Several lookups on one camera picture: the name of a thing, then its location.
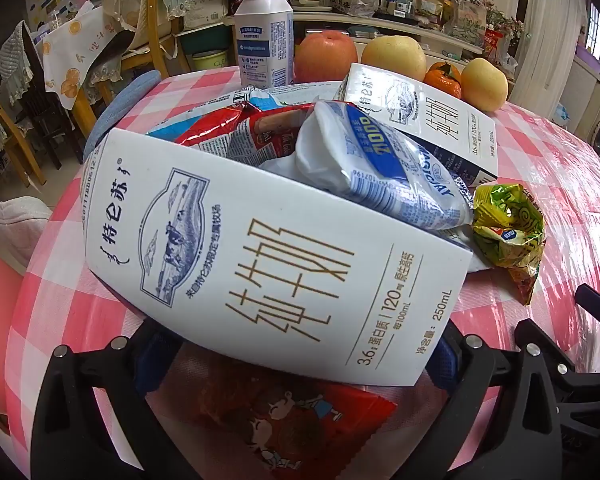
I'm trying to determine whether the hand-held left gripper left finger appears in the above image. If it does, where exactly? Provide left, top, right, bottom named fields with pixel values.
left=30, top=316, right=203, bottom=480

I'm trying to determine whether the small yellow pear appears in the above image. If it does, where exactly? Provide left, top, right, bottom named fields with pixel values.
left=461, top=57, right=509, bottom=112

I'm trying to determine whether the cream television stand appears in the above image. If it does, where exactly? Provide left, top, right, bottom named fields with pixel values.
left=175, top=7, right=486, bottom=61

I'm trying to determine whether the white orange-print tablecloth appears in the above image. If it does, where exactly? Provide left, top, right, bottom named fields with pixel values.
left=42, top=2, right=136, bottom=111

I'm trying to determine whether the white blue crumpled pouch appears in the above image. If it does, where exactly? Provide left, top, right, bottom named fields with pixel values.
left=257, top=100, right=476, bottom=231

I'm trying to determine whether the orange tangerine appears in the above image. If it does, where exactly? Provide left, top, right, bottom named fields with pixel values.
left=424, top=61, right=463, bottom=101

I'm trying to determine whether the pink checked tablecloth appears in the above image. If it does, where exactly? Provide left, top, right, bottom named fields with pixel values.
left=5, top=67, right=600, bottom=480

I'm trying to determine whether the red apple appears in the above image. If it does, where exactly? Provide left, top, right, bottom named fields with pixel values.
left=294, top=30, right=359, bottom=83

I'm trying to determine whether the large white milk carton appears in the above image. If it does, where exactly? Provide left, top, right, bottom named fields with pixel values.
left=80, top=127, right=473, bottom=388

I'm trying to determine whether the white plastic bottle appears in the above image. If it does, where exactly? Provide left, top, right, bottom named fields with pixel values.
left=234, top=0, right=295, bottom=88

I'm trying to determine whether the red cartoon sachet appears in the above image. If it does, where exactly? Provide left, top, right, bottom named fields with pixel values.
left=147, top=345, right=398, bottom=476

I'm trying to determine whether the wooden chair with canvas bag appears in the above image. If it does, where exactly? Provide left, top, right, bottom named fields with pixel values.
left=75, top=0, right=191, bottom=136

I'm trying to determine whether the wooden chair with green cover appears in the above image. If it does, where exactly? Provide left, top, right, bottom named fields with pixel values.
left=0, top=77, right=46, bottom=186

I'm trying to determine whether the red crumpled wrapper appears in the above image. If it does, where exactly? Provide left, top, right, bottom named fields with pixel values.
left=172, top=102, right=311, bottom=166

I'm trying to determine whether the printed paper bag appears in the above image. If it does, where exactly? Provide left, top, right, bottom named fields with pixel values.
left=445, top=0, right=488, bottom=41

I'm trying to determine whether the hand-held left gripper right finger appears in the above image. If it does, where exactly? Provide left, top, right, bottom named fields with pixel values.
left=380, top=317, right=576, bottom=480

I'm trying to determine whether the dark wooden chair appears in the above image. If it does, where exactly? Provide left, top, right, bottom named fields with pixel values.
left=0, top=20, right=81, bottom=171

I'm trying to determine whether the green plastic bin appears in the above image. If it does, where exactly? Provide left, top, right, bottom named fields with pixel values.
left=190, top=50, right=231, bottom=72

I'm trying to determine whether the yellow green snack wrapper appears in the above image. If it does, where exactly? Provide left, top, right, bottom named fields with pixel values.
left=472, top=182, right=546, bottom=306

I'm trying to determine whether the large yellow pear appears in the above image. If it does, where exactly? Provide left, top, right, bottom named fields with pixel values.
left=361, top=35, right=427, bottom=82

